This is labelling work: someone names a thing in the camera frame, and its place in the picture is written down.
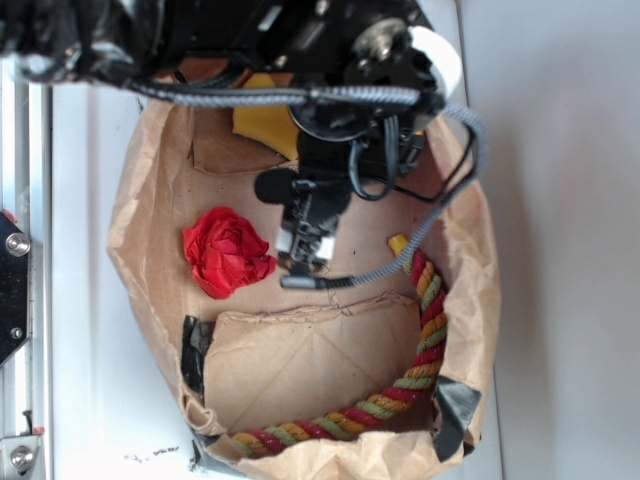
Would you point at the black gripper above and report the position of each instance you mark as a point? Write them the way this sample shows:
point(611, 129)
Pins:
point(330, 174)

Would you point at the yellow sponge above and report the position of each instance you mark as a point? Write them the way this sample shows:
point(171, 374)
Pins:
point(271, 126)

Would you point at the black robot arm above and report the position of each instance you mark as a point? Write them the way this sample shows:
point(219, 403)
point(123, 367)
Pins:
point(360, 80)

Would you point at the crumpled red paper ball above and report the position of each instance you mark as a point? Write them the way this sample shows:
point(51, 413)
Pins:
point(225, 253)

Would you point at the brown paper bag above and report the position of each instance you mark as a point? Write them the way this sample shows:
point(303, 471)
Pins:
point(386, 380)

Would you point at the aluminium frame rail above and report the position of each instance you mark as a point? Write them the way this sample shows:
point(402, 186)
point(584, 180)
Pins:
point(25, 195)

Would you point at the black mounting bracket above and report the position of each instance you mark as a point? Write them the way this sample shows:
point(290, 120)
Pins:
point(14, 287)

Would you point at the silver corner bracket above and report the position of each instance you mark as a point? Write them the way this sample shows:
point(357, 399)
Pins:
point(19, 456)

